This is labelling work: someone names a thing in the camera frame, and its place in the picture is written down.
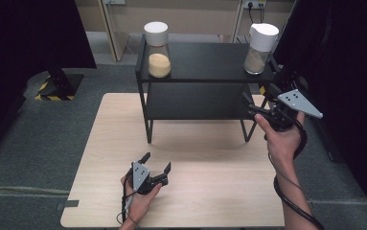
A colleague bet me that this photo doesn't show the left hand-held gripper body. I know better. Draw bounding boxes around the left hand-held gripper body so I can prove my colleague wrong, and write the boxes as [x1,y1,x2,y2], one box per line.
[130,161,169,196]

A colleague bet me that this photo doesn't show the person's left hand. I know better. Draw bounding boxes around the person's left hand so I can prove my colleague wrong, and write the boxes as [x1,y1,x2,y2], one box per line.
[120,173,163,226]

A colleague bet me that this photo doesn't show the glass jar with yellow grains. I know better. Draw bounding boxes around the glass jar with yellow grains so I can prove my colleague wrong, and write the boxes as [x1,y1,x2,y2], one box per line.
[143,20,172,80]

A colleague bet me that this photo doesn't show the black plug cables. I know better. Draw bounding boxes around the black plug cables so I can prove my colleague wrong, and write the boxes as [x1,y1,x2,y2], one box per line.
[246,1,267,26]

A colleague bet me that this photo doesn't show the hand-held gripper cable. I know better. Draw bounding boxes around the hand-held gripper cable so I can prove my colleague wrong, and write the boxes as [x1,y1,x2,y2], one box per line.
[116,173,141,230]
[266,117,327,230]

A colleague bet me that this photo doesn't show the beige wooden frame post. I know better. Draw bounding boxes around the beige wooden frame post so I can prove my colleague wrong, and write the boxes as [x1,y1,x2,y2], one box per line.
[96,0,131,62]

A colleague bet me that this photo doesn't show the grey floor tape strip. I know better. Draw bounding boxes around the grey floor tape strip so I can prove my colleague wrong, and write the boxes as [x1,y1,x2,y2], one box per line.
[56,199,80,212]

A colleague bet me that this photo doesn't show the black two-tier shelf rack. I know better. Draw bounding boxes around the black two-tier shelf rack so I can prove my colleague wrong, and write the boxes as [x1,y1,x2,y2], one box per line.
[134,33,282,145]

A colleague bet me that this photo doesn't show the right hand-held gripper cable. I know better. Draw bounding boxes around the right hand-held gripper cable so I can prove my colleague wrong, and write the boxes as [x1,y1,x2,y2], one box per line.
[266,117,327,230]

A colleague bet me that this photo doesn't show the person's right hand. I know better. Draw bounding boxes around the person's right hand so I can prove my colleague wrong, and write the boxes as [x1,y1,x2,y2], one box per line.
[254,111,307,168]

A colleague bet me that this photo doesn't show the white wall socket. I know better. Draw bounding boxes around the white wall socket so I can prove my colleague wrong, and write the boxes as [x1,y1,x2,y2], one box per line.
[241,0,267,10]

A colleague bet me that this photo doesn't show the left hand-held gripper cable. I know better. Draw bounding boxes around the left hand-held gripper cable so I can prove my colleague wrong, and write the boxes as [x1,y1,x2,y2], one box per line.
[116,173,141,230]

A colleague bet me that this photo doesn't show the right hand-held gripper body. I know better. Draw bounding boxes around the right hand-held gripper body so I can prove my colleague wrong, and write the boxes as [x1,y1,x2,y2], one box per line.
[266,88,324,133]

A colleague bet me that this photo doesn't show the black curtain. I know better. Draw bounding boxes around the black curtain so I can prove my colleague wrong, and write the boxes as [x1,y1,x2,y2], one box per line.
[0,0,97,165]
[272,0,367,224]

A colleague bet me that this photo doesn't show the glass jar with spouted lid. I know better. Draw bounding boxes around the glass jar with spouted lid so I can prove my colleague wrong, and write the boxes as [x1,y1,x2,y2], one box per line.
[242,22,281,76]

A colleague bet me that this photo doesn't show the white frame post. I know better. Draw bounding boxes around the white frame post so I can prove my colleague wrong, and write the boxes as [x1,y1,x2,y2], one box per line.
[231,0,246,43]

